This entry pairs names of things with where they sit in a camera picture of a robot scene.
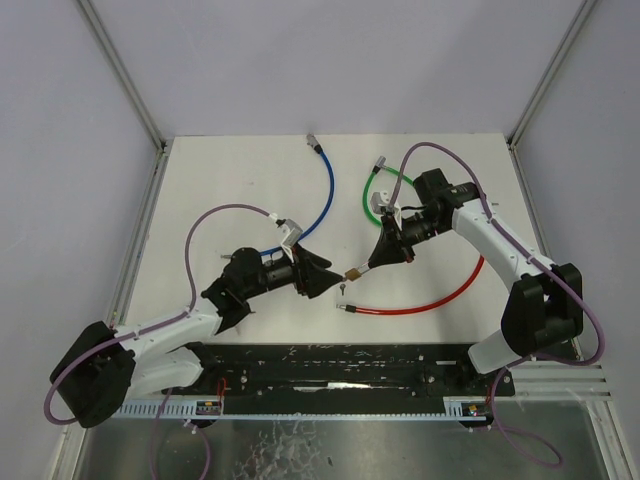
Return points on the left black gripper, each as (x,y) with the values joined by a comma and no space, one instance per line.
(301,272)

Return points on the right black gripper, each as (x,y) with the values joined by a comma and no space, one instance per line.
(395,238)

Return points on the brass padlock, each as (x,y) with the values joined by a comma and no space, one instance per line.
(355,273)

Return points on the red cable lock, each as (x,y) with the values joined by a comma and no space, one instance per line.
(443,270)

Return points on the green cable lock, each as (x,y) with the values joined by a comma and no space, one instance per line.
(368,194)

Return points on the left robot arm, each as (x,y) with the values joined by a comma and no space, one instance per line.
(106,367)

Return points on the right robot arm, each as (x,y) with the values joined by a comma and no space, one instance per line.
(542,308)

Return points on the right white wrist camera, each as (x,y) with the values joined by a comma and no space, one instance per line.
(381,204)

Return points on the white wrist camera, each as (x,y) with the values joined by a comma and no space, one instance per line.
(291,233)
(381,204)

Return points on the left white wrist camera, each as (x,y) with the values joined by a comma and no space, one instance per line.
(291,233)

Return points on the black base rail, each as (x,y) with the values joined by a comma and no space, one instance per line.
(425,370)

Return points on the blue cable lock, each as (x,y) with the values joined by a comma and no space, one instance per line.
(284,174)

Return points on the white slotted cable duct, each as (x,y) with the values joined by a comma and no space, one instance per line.
(321,405)

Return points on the left aluminium frame post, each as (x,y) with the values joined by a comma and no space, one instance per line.
(107,47)

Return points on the aluminium frame post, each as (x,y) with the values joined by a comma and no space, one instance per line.
(557,60)
(107,47)

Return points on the right aluminium frame post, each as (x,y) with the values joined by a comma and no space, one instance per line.
(557,60)

